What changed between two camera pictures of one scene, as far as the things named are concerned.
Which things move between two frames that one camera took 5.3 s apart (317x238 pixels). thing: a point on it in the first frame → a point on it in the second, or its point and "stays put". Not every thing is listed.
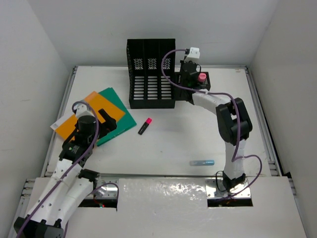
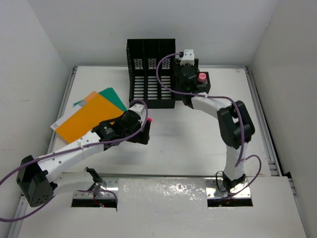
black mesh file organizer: [148, 87] stays put
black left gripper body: [92, 137] → [130, 132]
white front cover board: [178, 208] stays put
